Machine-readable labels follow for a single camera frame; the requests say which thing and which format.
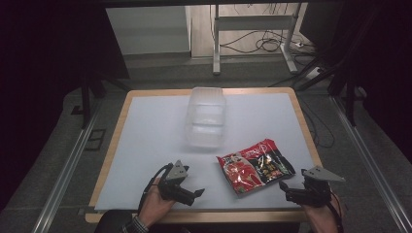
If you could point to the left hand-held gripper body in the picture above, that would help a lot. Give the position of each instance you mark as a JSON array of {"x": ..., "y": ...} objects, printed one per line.
[{"x": 176, "y": 173}]

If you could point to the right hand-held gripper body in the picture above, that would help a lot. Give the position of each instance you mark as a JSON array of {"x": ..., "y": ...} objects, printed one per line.
[{"x": 319, "y": 186}]

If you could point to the person's right hand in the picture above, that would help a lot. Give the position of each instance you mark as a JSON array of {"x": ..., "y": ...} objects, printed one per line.
[{"x": 322, "y": 216}]

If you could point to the person's left hand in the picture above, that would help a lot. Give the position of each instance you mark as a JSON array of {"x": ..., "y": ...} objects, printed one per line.
[{"x": 154, "y": 204}]

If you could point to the red snack packet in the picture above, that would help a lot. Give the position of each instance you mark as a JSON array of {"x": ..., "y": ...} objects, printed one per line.
[{"x": 256, "y": 167}]

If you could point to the white table mat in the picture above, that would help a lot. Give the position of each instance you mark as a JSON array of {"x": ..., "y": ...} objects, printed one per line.
[{"x": 152, "y": 136}]

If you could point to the clear plastic container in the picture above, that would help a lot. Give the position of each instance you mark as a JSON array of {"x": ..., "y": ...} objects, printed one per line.
[{"x": 205, "y": 118}]

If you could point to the black floor plate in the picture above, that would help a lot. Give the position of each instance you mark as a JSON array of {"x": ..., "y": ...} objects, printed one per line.
[{"x": 95, "y": 139}]

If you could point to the black metal stand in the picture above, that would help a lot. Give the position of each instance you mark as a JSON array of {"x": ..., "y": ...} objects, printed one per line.
[
  {"x": 85, "y": 103},
  {"x": 350, "y": 100}
]

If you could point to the white power strip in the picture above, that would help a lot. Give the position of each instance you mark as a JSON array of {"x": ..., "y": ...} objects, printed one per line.
[{"x": 315, "y": 73}]

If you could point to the dark curtain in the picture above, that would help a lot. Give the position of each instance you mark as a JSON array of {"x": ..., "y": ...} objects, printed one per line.
[
  {"x": 42, "y": 64},
  {"x": 382, "y": 58}
]

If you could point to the grey cabinet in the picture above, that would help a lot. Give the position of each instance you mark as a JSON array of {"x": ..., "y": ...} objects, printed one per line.
[{"x": 149, "y": 30}]

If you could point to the aluminium floor rail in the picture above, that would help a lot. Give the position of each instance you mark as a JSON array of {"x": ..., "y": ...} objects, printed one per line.
[
  {"x": 66, "y": 171},
  {"x": 372, "y": 165}
]

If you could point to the white metal desk frame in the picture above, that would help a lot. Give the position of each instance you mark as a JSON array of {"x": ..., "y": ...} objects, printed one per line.
[{"x": 254, "y": 22}]

